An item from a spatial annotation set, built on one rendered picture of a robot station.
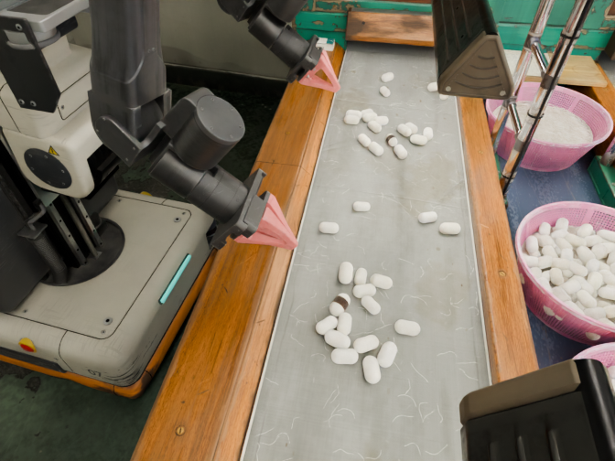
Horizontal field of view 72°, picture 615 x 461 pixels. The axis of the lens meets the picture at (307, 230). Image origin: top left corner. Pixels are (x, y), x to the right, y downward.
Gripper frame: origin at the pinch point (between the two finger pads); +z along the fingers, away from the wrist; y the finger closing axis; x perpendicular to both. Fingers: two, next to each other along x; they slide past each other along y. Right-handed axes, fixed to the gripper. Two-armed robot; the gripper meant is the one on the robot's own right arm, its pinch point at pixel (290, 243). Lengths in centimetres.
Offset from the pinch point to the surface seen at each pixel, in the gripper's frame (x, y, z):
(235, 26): 83, 186, -21
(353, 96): 7, 61, 10
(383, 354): -2.0, -8.8, 17.0
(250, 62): 93, 186, -4
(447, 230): -7.7, 16.5, 24.8
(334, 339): 2.5, -7.8, 12.0
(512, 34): -24, 87, 35
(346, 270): 2.3, 4.2, 12.1
